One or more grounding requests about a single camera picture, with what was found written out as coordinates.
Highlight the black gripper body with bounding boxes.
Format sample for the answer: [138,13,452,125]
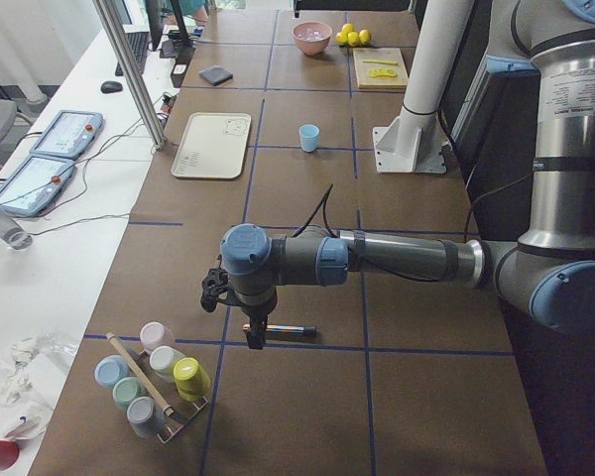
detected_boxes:
[200,255,277,317]

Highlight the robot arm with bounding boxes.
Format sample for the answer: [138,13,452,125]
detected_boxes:
[200,1,595,349]

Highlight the yellow-green cup on rack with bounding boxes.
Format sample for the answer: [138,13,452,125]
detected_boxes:
[173,357,210,402]

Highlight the pink cup on rack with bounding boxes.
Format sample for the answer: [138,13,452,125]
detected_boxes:
[139,321,175,355]

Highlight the white cup on rack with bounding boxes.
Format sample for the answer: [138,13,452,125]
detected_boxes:
[150,345,185,383]

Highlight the metal cup rack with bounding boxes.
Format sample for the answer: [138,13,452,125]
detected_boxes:
[123,346,210,444]

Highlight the blue cup on rack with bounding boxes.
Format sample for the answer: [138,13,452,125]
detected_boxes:
[94,355,130,389]

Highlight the green cup on rack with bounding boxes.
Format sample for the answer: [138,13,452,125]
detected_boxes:
[112,376,148,411]

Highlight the grey cup on rack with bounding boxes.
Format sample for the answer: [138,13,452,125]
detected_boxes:
[126,396,166,438]

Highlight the light blue cup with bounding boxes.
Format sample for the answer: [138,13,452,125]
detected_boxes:
[298,124,320,153]

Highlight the clear ice cubes pile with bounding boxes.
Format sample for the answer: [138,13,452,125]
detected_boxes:
[296,27,326,42]

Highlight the cream bear tray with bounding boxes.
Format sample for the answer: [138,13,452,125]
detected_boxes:
[171,112,252,179]

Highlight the teach pendant near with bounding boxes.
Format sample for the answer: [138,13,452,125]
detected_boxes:
[0,154,75,218]

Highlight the teach pendant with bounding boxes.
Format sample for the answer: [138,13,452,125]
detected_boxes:
[31,110,104,160]
[0,154,75,218]

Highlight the teach pendant far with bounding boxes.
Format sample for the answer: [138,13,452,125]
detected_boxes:
[31,110,104,160]

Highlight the grey folded cloth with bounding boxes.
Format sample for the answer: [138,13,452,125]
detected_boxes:
[198,65,233,86]

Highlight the clear water bottle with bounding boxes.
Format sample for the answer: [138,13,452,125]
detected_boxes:
[0,206,33,250]

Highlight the crumpled white plastic bags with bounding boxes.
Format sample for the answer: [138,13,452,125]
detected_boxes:
[0,333,78,440]

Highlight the black computer mouse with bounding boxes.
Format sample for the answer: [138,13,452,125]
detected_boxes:
[100,80,123,94]

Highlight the black monitor stand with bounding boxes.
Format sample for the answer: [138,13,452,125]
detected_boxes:
[144,0,204,59]

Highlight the black keyboard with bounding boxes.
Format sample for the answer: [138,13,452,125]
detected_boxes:
[125,31,150,74]

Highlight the pink bowl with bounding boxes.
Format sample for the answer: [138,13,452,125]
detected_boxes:
[293,22,332,56]

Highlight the lemon slices row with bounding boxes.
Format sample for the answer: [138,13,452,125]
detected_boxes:
[368,68,398,78]

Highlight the yellow plastic knife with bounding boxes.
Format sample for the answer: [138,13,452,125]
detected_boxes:
[361,59,399,65]

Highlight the wooden cutting board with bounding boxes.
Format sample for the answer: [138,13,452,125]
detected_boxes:
[353,48,409,89]

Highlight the yellow lemon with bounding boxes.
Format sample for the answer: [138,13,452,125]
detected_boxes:
[335,31,361,48]
[341,23,354,35]
[358,29,372,45]

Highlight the wooden rack handle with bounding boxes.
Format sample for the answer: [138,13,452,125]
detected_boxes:
[106,332,175,417]

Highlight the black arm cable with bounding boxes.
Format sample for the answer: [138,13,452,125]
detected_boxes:
[291,182,535,284]

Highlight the aluminium frame post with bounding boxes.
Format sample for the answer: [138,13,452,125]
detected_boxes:
[93,0,167,150]

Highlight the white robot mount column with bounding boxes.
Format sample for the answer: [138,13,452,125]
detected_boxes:
[373,0,474,174]

